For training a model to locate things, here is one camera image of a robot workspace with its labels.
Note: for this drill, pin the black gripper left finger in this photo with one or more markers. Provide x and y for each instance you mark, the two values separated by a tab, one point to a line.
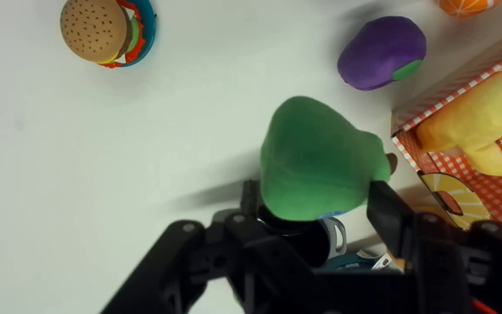
204	272

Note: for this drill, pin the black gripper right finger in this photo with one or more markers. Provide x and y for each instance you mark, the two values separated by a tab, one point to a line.
465	267

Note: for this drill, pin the purple eggplant toy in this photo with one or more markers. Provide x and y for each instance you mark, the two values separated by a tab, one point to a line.
378	52

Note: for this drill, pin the red checkered cardboard box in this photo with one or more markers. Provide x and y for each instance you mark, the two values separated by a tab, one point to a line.
495	192

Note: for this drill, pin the orange toy with white stripe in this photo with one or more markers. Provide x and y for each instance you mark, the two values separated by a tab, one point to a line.
465	5

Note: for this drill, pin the toy burger on teal plate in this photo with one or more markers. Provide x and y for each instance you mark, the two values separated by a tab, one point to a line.
95	31

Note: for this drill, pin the yellow banana toy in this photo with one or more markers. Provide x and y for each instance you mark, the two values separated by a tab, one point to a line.
477	122

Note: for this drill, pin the lemon slice toy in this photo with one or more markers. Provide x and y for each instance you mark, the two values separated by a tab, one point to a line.
456	200

